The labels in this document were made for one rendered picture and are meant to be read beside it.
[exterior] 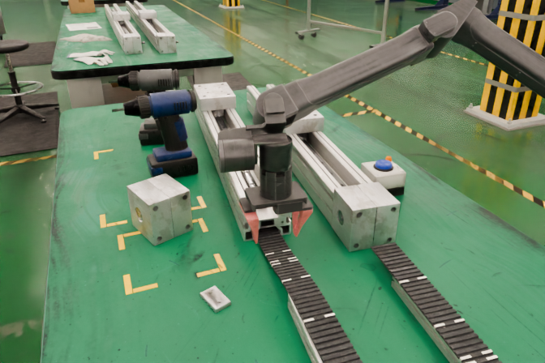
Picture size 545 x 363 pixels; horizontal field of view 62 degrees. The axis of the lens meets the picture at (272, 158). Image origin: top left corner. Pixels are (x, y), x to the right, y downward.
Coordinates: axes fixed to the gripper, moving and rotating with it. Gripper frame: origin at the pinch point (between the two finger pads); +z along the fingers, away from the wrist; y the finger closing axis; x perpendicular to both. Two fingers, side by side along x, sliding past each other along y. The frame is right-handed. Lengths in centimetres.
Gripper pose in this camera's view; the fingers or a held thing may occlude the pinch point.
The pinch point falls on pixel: (276, 234)
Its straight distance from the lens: 86.8
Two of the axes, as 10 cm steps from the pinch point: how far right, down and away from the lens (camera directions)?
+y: -9.6, 1.2, -2.5
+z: 0.0, 9.0, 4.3
